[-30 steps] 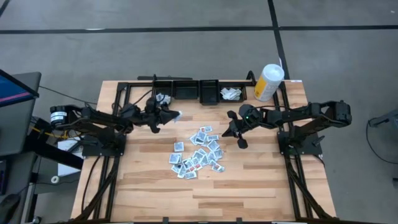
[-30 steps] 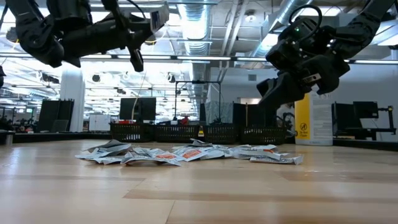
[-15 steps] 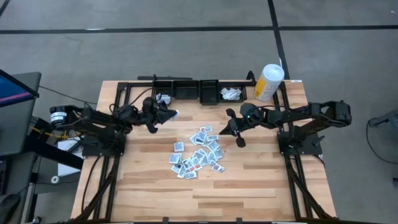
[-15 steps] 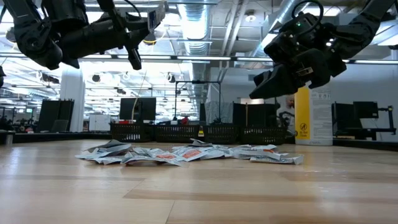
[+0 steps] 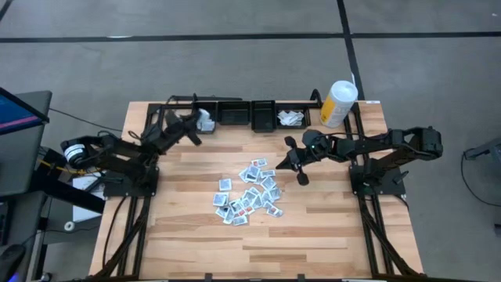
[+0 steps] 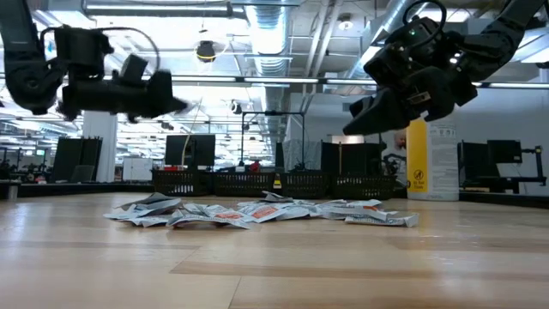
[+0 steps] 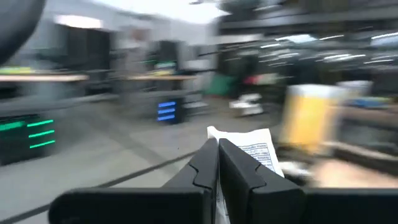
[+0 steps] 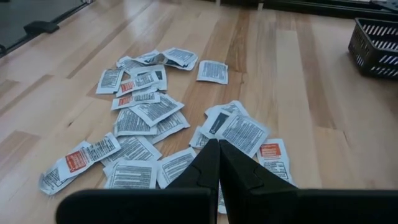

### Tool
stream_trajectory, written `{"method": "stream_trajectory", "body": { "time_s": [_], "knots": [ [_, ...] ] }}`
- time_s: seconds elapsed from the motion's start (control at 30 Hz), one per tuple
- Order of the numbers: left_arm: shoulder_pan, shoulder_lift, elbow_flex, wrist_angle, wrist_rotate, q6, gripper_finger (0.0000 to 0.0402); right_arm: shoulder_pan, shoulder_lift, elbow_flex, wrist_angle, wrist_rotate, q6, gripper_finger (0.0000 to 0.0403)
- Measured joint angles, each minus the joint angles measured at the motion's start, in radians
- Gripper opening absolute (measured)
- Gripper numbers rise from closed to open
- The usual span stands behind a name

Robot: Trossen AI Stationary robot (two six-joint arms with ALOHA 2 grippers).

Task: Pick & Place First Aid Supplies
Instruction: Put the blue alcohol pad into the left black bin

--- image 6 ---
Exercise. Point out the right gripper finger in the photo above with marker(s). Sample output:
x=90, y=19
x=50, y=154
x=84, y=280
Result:
x=381, y=116
x=362, y=105

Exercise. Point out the black desk monitor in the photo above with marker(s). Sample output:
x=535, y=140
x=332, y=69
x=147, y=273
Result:
x=188, y=150
x=504, y=151
x=474, y=161

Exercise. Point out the white cabinet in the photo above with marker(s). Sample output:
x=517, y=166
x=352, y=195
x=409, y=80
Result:
x=137, y=169

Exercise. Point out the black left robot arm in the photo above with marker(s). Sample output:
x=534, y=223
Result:
x=17, y=43

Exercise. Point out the silver ventilation duct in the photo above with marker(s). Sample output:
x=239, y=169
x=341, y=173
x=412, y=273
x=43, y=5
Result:
x=388, y=19
x=268, y=38

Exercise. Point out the person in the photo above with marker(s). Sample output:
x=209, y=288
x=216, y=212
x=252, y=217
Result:
x=401, y=143

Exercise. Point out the black plastic mesh basket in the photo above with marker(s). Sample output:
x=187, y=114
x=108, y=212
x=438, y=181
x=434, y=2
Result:
x=180, y=183
x=362, y=188
x=244, y=184
x=304, y=185

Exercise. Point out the white packet with red print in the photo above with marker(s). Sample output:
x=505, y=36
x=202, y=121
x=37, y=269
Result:
x=265, y=211
x=381, y=220

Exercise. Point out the black partition panel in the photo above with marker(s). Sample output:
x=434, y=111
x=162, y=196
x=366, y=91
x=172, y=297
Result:
x=351, y=156
x=68, y=159

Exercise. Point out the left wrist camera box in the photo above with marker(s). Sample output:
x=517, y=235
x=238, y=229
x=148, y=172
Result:
x=133, y=68

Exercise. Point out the square white printed packet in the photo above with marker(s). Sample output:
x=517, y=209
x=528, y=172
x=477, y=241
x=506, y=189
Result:
x=206, y=219
x=148, y=221
x=358, y=203
x=128, y=211
x=276, y=196
x=356, y=213
x=154, y=201

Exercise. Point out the black tubular rack frame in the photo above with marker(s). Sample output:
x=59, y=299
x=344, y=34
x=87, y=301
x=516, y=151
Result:
x=274, y=113

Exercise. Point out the black hanging ceiling lamp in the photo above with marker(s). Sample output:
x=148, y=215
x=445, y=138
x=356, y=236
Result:
x=206, y=51

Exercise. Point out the yellow and white wipes canister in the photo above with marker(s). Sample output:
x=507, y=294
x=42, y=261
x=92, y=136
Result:
x=433, y=171

